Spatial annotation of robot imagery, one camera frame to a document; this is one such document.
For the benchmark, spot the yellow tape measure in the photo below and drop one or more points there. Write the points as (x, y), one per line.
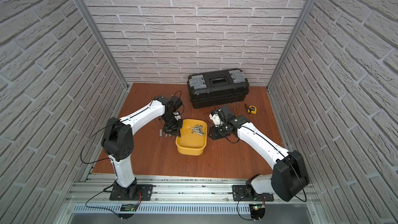
(251, 109)

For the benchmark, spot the aluminium rail frame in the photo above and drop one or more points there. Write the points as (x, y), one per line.
(184, 196)

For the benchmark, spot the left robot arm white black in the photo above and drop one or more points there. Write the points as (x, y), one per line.
(118, 141)

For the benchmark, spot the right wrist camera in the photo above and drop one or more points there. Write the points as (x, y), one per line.
(214, 117)

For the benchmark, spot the black plastic toolbox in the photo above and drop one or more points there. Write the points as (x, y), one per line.
(217, 88)

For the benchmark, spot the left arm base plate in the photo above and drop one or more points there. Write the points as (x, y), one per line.
(131, 193)

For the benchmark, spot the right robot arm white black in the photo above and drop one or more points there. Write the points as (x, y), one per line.
(289, 176)

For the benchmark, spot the right green circuit board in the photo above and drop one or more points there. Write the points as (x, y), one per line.
(257, 212)

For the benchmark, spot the silver sockets in tray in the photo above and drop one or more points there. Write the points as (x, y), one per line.
(198, 129)

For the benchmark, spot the yellow plastic tray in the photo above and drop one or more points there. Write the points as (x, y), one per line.
(190, 143)

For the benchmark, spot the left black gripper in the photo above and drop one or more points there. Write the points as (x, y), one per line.
(172, 129)

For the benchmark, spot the green circuit board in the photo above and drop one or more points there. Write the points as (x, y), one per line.
(129, 207)
(257, 212)

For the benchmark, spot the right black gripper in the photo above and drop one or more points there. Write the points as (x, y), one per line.
(214, 136)

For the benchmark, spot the left green circuit board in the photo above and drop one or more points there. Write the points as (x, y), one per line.
(129, 207)

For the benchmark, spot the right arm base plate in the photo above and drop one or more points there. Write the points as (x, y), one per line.
(246, 193)

